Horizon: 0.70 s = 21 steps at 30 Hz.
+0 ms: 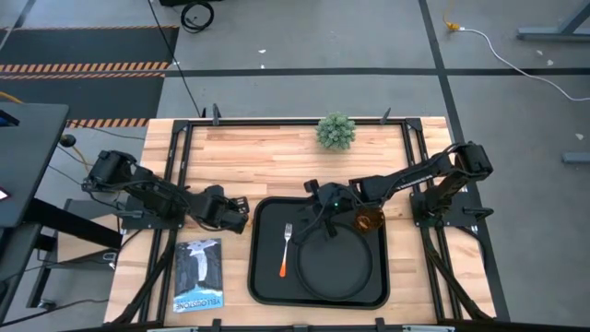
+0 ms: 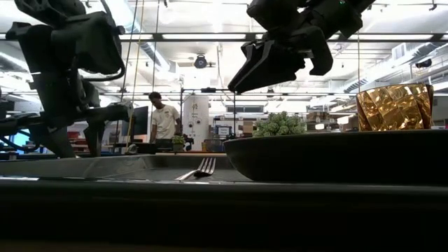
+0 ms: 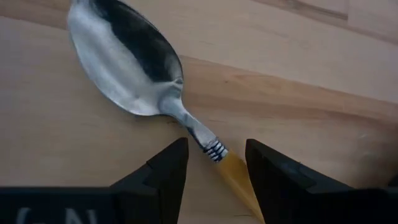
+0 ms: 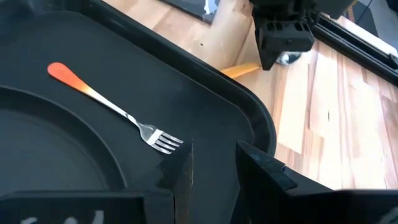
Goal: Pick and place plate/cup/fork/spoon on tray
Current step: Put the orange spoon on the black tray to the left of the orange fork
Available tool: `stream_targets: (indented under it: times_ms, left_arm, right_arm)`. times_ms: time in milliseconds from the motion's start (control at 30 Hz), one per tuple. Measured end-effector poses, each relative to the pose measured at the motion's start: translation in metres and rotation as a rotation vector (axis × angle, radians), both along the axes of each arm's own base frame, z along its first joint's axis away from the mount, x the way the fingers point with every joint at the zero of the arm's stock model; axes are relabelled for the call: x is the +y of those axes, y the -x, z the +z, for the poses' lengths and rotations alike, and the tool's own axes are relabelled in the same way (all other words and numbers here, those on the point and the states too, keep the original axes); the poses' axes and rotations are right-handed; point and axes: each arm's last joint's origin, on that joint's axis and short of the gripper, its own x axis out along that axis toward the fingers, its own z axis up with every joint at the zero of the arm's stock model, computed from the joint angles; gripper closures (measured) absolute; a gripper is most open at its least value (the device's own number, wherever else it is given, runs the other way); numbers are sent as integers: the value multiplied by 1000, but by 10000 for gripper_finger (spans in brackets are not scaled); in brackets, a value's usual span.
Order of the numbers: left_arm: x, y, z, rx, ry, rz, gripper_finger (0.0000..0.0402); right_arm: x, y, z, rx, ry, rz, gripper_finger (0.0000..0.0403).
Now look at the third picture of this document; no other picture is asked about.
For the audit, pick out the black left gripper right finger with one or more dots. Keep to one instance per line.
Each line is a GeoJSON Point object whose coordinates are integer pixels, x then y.
{"type": "Point", "coordinates": [280, 193]}

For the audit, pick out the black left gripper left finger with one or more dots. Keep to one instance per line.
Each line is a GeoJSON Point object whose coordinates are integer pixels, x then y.
{"type": "Point", "coordinates": [161, 186]}

